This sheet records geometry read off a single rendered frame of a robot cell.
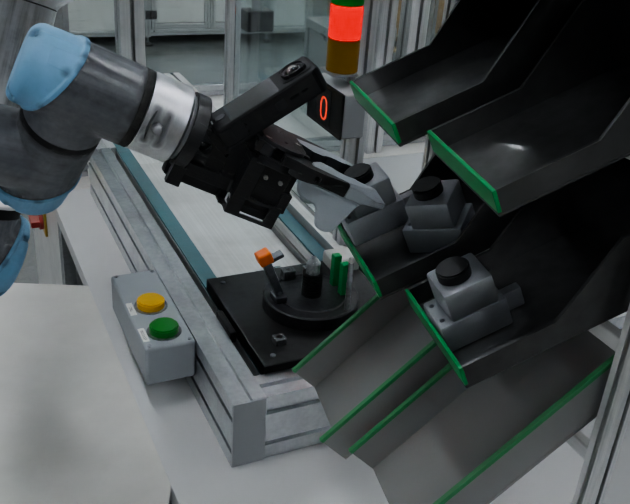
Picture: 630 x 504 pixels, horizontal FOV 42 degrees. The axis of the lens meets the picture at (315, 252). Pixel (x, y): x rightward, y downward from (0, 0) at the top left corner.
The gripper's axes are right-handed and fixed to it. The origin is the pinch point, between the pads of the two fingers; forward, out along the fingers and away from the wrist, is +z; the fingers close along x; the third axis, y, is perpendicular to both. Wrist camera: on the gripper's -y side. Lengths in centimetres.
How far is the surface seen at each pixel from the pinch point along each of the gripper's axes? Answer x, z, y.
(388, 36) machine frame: -111, 43, -7
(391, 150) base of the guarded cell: -113, 60, 18
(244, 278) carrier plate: -34.0, 7.5, 30.0
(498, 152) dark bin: 15.5, 0.9, -10.9
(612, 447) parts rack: 26.2, 20.8, 6.4
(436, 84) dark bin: 0.7, 0.5, -12.1
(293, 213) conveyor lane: -61, 21, 26
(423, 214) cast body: 6.2, 3.6, -1.1
